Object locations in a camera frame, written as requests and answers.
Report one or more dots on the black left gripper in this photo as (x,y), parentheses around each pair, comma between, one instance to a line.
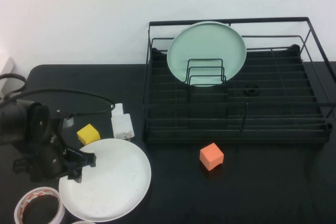
(44,155)

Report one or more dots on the white round plate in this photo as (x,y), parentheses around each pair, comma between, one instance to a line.
(113,182)

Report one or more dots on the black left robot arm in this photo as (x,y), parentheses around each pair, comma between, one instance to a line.
(13,121)

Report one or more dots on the mint green round plate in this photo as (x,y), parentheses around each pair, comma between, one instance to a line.
(204,48)

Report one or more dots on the yellow foam cube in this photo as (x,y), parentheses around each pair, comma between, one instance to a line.
(89,133)

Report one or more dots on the tape roll with red print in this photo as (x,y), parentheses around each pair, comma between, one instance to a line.
(39,190)

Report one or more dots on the white tape roll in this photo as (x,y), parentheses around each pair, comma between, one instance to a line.
(84,222)

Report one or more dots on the large white power adapter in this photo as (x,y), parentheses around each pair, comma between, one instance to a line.
(122,127)

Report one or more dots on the small white cube adapter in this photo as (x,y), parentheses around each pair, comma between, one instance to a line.
(119,110)

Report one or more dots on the orange foam cube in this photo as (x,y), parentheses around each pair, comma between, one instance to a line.
(211,157)

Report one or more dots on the black plastic drip tray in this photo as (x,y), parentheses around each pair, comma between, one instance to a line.
(210,108)

